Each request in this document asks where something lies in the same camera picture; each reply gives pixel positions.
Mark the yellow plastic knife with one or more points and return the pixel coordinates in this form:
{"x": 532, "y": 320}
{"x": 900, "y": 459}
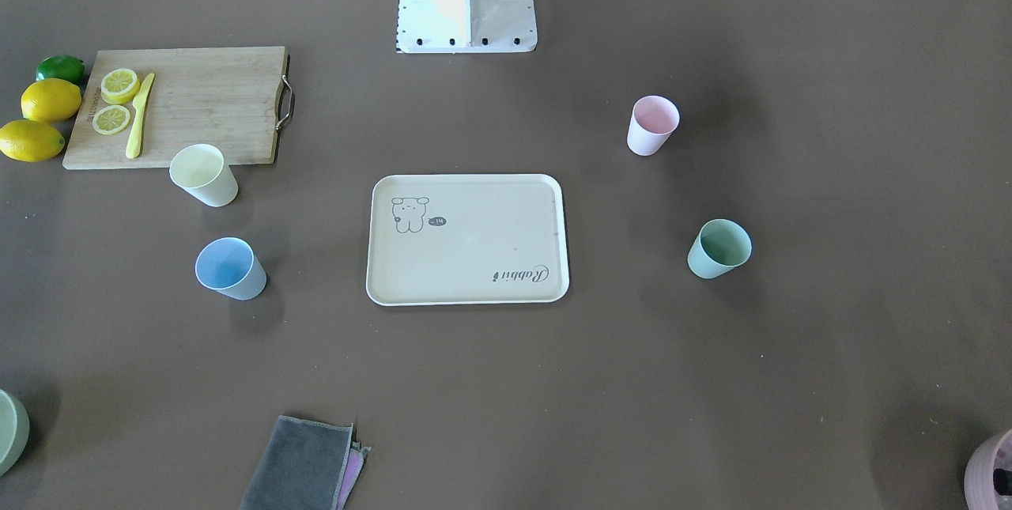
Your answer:
{"x": 139, "y": 102}

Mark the grey folded cloth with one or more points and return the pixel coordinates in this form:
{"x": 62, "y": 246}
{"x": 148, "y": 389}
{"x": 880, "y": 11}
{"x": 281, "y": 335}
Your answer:
{"x": 302, "y": 467}

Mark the wooden cutting board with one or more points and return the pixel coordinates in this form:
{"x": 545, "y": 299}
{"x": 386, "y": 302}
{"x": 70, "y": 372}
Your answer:
{"x": 229, "y": 97}

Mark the lower lemon slice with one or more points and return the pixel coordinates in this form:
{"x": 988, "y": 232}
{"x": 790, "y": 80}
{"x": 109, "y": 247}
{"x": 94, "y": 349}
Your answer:
{"x": 111, "y": 119}

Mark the pink cup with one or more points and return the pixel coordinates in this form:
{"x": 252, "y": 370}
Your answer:
{"x": 653, "y": 119}

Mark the pink folded cloth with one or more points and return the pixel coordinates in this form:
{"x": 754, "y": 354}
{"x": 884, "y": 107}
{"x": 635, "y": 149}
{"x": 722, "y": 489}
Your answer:
{"x": 356, "y": 459}

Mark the upper lemon slice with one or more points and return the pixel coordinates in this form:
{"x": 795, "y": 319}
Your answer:
{"x": 119, "y": 86}

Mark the beige rabbit tray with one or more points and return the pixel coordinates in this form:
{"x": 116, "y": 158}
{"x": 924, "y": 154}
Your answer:
{"x": 467, "y": 239}

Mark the green cup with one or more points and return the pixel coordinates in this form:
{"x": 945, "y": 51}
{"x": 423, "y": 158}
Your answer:
{"x": 719, "y": 247}

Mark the green lime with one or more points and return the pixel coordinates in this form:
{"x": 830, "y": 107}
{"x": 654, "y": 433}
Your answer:
{"x": 64, "y": 67}

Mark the lower whole lemon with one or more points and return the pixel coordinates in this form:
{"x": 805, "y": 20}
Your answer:
{"x": 30, "y": 141}

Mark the green bowl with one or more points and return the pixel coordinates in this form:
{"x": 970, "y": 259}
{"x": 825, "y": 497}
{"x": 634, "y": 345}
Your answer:
{"x": 15, "y": 428}

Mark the upper whole lemon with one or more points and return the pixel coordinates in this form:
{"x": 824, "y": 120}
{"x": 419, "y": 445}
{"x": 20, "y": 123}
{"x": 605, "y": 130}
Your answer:
{"x": 51, "y": 100}

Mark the pale yellow cup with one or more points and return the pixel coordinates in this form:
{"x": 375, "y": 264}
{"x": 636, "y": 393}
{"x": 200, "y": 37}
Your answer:
{"x": 202, "y": 172}

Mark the lemon slice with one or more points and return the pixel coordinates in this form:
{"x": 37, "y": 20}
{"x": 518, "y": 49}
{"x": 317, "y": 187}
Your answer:
{"x": 111, "y": 119}
{"x": 119, "y": 86}

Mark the blue cup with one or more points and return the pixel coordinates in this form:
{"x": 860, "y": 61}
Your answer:
{"x": 229, "y": 266}

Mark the whole lemon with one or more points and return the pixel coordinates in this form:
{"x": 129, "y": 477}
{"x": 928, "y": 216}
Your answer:
{"x": 30, "y": 141}
{"x": 51, "y": 100}

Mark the pink bowl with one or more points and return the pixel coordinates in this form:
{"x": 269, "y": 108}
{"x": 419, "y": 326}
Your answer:
{"x": 987, "y": 474}

